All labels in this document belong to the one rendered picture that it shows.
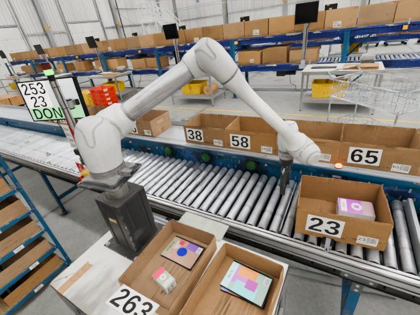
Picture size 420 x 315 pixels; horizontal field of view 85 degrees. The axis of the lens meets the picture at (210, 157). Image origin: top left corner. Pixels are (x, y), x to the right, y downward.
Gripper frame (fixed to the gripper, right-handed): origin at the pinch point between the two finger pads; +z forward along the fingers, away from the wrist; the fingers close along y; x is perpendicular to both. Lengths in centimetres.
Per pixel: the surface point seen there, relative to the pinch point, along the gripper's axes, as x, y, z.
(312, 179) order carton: 14.4, -6.1, -4.6
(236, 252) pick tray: -10, 51, 5
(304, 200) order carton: 11.4, -2.1, 9.7
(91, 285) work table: -68, 91, 11
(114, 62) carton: -677, -457, -17
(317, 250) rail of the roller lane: 23.1, 30.2, 11.0
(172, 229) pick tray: -50, 49, 8
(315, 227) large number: 20.3, 22.5, 3.8
